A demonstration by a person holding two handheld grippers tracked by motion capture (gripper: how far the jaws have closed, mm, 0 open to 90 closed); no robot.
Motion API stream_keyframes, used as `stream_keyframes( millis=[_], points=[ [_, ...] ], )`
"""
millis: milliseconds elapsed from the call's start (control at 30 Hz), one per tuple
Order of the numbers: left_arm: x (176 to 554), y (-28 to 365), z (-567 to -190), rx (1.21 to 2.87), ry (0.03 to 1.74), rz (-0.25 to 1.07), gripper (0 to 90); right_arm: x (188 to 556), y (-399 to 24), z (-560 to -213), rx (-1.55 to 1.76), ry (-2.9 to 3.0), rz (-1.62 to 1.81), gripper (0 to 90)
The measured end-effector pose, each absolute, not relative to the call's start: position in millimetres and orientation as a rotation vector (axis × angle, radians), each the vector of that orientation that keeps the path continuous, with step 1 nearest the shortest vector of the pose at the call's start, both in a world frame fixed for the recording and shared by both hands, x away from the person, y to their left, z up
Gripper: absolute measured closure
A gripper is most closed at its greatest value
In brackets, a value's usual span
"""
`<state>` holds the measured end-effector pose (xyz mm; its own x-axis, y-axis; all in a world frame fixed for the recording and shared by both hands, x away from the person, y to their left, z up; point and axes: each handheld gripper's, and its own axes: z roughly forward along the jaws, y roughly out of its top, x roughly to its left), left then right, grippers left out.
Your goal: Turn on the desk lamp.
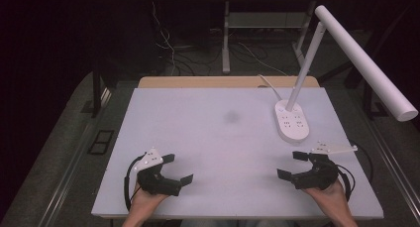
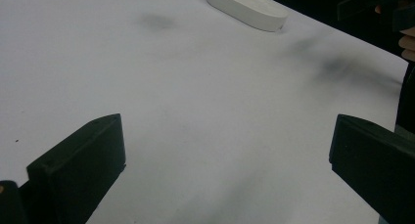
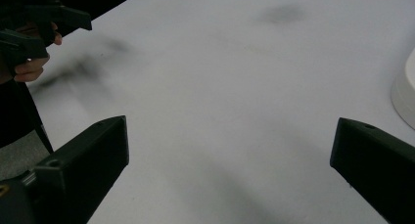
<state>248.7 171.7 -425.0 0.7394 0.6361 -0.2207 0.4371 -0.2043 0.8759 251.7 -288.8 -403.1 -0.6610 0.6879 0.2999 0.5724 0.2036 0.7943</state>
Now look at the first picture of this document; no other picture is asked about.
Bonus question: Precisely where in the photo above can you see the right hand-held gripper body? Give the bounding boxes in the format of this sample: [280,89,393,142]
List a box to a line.
[291,141,359,190]

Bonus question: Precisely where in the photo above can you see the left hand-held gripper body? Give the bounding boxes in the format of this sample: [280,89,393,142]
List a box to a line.
[133,147,182,197]

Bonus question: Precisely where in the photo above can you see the person's left hand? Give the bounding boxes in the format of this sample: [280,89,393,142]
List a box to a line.
[130,181,169,218]

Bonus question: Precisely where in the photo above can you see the person's right hand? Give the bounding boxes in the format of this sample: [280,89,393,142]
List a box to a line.
[301,178,348,215]

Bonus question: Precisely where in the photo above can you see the white desk lamp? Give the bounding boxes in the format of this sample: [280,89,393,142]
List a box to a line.
[274,4,420,145]

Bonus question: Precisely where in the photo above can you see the white table board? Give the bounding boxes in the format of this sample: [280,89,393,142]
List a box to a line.
[91,86,385,220]

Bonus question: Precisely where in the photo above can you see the black metal stand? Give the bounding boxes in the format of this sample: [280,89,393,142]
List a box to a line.
[361,81,389,121]
[80,64,112,119]

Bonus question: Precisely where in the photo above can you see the wooden table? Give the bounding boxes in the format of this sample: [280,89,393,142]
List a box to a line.
[138,75,321,89]

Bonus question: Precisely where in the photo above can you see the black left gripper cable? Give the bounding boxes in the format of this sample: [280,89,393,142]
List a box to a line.
[123,153,148,212]

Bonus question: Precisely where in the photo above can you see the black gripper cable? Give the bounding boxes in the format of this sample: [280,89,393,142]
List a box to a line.
[123,153,148,212]
[336,139,374,201]

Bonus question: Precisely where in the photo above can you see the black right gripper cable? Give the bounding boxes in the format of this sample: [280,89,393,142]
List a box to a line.
[336,139,374,201]

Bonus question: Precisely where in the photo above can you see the aluminium floor rail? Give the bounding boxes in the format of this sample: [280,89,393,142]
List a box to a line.
[38,87,113,227]
[360,117,420,215]

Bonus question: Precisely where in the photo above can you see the white lamp cable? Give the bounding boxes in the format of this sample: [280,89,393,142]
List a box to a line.
[257,73,283,102]

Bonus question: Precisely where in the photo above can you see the thin white floor cable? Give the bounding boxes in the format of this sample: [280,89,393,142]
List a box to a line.
[150,0,177,76]

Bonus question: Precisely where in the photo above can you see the grey metal desk frame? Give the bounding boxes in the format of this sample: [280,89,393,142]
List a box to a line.
[221,0,316,75]

